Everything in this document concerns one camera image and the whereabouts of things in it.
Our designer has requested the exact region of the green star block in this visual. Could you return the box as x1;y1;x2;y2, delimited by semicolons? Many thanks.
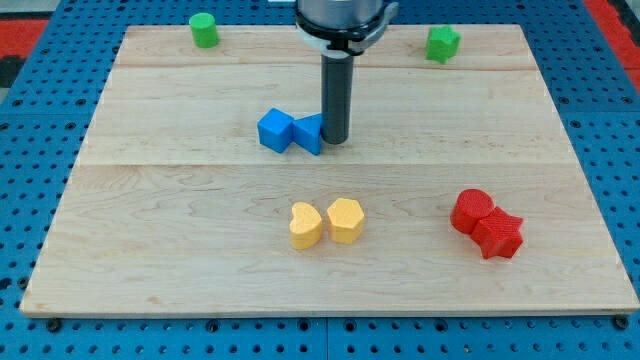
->
425;25;462;64

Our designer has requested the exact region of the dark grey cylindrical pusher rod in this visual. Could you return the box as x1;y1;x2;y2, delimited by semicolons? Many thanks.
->
321;56;353;145

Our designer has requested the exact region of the yellow heart block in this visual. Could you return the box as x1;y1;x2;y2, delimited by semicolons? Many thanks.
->
289;202;323;250

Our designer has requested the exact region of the yellow hexagon block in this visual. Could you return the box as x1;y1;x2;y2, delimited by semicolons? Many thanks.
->
326;198;365;244

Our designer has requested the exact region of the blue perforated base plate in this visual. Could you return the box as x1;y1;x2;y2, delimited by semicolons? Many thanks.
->
1;0;639;359

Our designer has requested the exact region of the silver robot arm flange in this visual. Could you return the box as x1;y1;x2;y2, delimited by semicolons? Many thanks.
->
294;0;399;59

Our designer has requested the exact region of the light wooden board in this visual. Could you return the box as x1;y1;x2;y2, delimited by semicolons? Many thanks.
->
20;24;639;319

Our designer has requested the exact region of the red star block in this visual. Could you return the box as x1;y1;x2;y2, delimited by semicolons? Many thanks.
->
471;207;524;259

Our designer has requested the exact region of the blue triangle block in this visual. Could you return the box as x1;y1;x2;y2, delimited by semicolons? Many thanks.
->
293;113;322;156

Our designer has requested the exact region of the green cylinder block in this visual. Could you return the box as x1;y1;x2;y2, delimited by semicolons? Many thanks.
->
189;12;220;48

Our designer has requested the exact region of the blue cube block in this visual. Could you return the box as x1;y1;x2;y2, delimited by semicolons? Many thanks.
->
257;108;294;153

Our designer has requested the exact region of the red cylinder block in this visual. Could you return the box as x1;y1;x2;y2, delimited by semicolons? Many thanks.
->
449;188;495;234

